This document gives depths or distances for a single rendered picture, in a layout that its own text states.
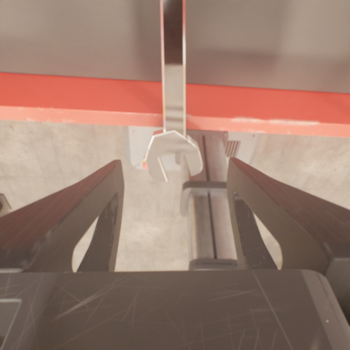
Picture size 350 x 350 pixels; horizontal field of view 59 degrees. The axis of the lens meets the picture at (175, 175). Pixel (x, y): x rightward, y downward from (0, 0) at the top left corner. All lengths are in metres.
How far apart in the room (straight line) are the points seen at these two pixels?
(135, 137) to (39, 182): 0.87
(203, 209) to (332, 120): 0.52
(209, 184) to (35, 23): 0.60
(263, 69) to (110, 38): 0.12
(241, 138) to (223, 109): 0.95
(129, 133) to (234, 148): 0.40
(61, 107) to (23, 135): 1.41
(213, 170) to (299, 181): 1.12
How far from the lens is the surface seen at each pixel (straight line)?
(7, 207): 2.15
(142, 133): 1.14
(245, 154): 1.25
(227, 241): 0.71
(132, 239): 2.28
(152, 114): 0.22
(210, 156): 0.85
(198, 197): 0.76
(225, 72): 0.25
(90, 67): 0.26
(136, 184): 1.76
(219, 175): 0.80
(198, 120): 0.23
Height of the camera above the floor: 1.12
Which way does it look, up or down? 41 degrees down
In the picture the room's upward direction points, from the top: 179 degrees clockwise
